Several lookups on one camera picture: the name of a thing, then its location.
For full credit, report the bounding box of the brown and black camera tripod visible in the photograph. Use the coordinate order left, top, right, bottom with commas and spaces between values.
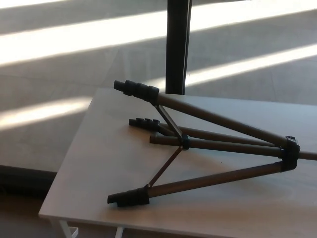
107, 79, 317, 208

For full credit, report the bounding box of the black vertical pillar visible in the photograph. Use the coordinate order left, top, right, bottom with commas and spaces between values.
165, 0, 193, 95

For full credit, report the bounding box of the black low platform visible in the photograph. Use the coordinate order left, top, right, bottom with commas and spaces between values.
0, 157, 59, 199

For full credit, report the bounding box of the white metal table frame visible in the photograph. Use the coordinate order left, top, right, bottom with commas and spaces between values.
49, 218, 124, 238

